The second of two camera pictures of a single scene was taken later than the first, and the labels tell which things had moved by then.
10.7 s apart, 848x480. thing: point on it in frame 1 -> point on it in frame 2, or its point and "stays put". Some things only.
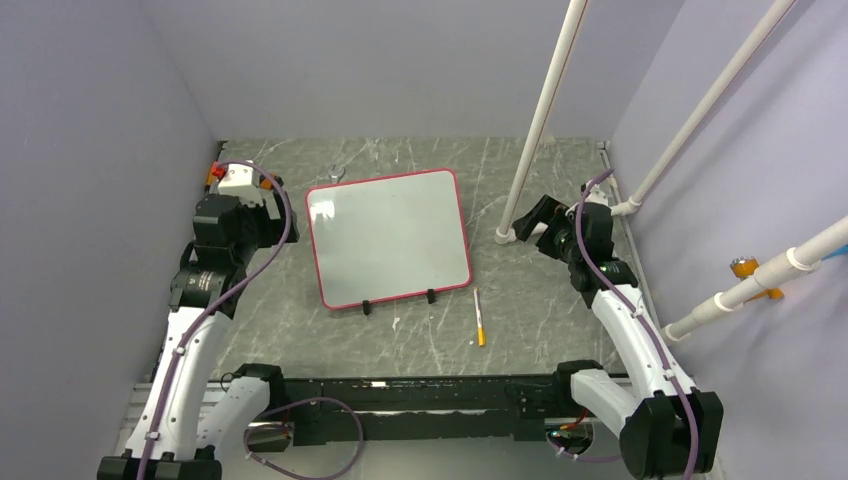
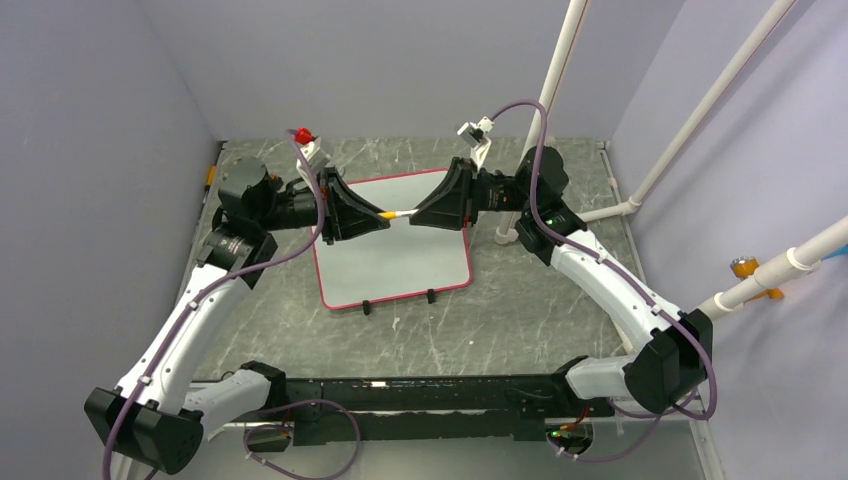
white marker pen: (478, 306) -> (400, 213)
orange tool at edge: (216, 171) stays put
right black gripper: (551, 213) -> (456, 204)
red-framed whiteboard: (389, 237) stays put
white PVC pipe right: (805, 256) stays put
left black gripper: (273, 227) -> (345, 214)
